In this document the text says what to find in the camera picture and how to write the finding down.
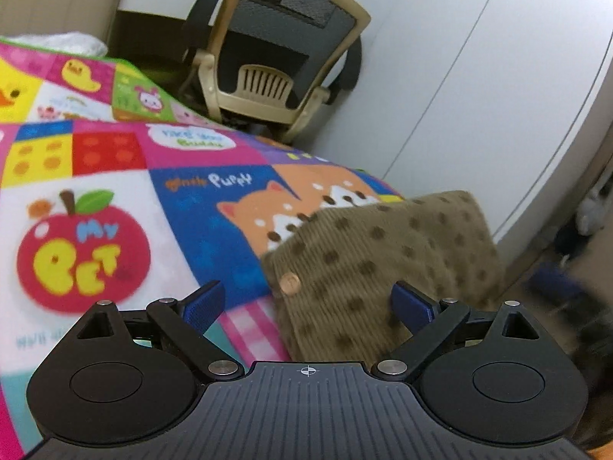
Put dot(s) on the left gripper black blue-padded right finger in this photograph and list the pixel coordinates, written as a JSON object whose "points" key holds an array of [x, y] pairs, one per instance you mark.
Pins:
{"points": [[433, 325]]}

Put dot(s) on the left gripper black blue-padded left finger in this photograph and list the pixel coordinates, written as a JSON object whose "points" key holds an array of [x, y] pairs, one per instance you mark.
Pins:
{"points": [[183, 323]]}

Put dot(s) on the brown polka dot corduroy dress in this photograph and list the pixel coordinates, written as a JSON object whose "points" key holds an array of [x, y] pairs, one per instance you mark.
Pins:
{"points": [[332, 279]]}

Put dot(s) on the colourful cartoon patchwork blanket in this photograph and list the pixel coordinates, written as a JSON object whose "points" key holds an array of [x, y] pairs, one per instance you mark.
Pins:
{"points": [[113, 190]]}

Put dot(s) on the white wardrobe cabinet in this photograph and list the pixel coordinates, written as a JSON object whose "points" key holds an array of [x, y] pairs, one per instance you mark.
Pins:
{"points": [[507, 99]]}

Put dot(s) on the beige black mesh office chair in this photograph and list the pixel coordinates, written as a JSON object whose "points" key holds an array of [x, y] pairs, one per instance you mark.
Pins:
{"points": [[268, 66]]}

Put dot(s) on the white fluffy cloth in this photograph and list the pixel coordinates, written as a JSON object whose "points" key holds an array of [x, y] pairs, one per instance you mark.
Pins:
{"points": [[70, 42]]}

